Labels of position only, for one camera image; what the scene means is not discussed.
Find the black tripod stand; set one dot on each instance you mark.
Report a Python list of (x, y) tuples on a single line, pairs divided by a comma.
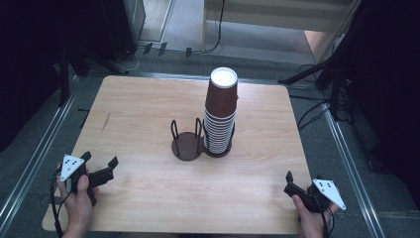
[(333, 76)]

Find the stack of brown paper cups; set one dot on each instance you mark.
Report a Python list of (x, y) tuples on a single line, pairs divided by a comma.
[(220, 109)]

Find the black double cup holder rack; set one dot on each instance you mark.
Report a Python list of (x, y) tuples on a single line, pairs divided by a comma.
[(186, 145)]

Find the black stand legs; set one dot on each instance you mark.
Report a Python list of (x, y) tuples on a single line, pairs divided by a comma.
[(64, 76)]

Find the person's left hand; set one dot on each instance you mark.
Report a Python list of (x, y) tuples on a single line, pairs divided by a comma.
[(78, 208)]

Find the metal floor rail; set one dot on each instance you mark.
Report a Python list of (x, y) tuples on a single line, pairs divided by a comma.
[(350, 165), (39, 148)]

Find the person's right hand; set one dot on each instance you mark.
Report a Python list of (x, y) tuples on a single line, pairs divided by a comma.
[(312, 221)]

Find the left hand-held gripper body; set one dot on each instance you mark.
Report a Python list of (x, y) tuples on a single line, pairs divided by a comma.
[(72, 167)]

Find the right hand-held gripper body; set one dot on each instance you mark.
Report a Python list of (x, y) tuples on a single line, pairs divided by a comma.
[(327, 191)]

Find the dark cabinet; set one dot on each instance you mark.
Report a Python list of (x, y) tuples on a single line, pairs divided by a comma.
[(122, 26)]

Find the white shelf frame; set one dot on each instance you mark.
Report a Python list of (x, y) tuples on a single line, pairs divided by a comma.
[(280, 20)]

